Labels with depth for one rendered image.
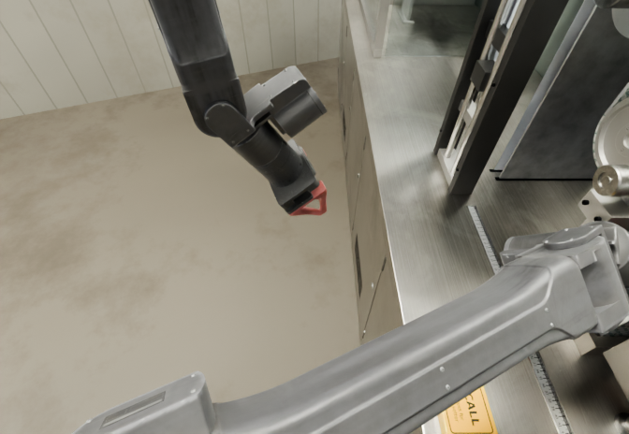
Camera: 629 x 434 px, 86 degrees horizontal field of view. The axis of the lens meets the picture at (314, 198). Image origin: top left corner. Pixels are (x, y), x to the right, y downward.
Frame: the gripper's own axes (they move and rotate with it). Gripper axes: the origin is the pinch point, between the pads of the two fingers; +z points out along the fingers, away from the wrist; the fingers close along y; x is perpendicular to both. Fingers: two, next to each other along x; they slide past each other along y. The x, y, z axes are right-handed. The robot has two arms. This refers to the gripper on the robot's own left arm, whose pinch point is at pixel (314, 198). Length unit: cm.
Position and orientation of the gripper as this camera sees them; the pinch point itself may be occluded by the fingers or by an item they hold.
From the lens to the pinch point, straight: 57.0
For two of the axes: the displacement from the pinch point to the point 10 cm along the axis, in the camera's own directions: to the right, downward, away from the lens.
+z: 4.6, 4.5, 7.6
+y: -3.7, -6.9, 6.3
